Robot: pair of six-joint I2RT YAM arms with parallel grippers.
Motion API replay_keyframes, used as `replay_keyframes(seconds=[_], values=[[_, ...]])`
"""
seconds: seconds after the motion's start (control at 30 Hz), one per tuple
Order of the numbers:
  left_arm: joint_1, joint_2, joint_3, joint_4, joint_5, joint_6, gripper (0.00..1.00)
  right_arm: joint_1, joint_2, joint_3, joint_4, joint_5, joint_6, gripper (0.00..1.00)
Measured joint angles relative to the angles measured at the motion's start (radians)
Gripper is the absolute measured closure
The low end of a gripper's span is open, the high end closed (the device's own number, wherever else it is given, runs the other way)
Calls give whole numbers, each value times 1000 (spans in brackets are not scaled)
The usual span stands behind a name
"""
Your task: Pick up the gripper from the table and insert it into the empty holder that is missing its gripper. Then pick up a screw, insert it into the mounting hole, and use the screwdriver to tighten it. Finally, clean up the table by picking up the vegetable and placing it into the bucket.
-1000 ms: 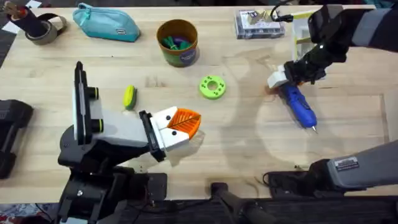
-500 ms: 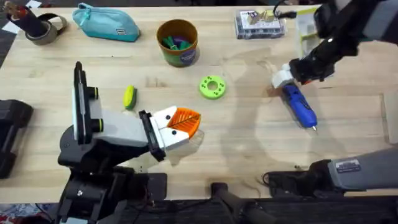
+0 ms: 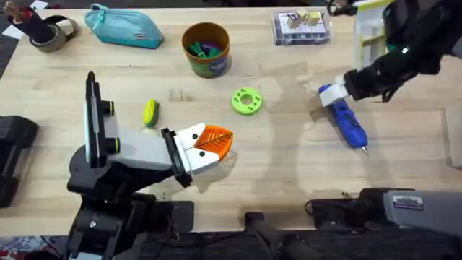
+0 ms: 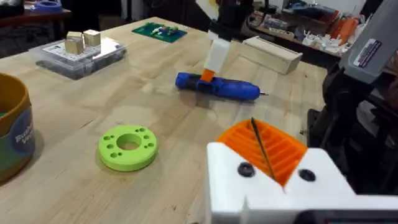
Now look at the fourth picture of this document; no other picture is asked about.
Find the orange plastic part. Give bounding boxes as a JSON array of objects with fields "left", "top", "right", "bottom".
[{"left": 330, "top": 17, "right": 360, "bottom": 45}]

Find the heap of white parts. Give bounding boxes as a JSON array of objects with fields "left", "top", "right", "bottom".
[{"left": 302, "top": 30, "right": 354, "bottom": 54}]

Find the blue tape roll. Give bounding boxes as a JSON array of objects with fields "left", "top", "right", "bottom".
[{"left": 30, "top": 0, "right": 63, "bottom": 14}]

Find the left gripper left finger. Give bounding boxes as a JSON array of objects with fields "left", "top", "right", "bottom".
[{"left": 206, "top": 119, "right": 287, "bottom": 224}]

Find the dark side table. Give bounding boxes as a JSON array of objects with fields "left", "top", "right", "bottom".
[{"left": 0, "top": 8, "right": 73, "bottom": 41}]

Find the pale wooden box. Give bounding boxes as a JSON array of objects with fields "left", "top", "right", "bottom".
[{"left": 238, "top": 35, "right": 303, "bottom": 75}]

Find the clear plastic parts box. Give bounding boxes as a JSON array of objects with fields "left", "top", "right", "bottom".
[{"left": 28, "top": 36, "right": 127, "bottom": 81}]

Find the green disc with holes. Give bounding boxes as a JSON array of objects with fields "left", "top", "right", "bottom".
[{"left": 98, "top": 124, "right": 159, "bottom": 172}]

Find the yellow toy tub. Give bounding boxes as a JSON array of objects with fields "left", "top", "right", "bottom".
[{"left": 0, "top": 73, "right": 36, "bottom": 183}]

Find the blue electric screwdriver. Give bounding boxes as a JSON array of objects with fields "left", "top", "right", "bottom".
[{"left": 175, "top": 72, "right": 269, "bottom": 101}]

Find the green board with blocks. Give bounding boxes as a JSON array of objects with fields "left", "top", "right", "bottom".
[{"left": 131, "top": 21, "right": 188, "bottom": 44}]

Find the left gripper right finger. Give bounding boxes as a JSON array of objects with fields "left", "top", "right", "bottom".
[{"left": 251, "top": 118, "right": 357, "bottom": 197}]

